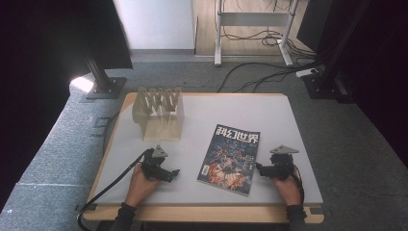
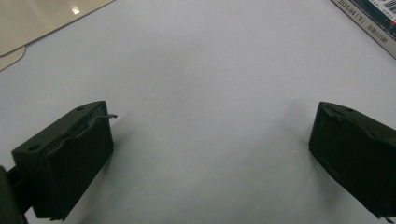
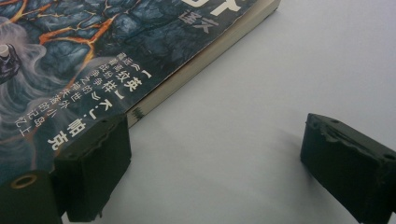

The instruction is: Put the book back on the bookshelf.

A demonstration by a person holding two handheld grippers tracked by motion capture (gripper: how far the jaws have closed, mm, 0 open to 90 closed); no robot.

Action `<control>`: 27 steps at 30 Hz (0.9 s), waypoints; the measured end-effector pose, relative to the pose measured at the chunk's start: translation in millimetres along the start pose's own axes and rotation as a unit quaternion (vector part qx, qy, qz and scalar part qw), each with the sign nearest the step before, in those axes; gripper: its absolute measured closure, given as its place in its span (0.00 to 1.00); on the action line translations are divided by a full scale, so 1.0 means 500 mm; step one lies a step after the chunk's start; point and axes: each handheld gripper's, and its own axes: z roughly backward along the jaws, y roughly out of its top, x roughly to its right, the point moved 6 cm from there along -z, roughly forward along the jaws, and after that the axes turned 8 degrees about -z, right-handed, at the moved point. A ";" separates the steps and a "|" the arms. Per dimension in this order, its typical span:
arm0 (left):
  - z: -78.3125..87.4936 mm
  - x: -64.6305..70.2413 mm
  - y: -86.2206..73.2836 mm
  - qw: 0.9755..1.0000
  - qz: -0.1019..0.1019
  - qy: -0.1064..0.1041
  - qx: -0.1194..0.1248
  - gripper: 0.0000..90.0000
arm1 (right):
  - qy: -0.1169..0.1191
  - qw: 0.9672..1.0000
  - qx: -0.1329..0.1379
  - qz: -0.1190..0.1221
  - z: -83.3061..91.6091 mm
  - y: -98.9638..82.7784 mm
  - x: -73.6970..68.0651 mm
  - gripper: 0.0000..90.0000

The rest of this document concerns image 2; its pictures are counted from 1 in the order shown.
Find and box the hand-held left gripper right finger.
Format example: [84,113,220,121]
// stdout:
[308,101,396,219]

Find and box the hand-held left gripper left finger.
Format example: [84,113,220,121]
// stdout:
[11,100,119,221]

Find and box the magazine with grey spine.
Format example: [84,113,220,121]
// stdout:
[331,0,396,60]

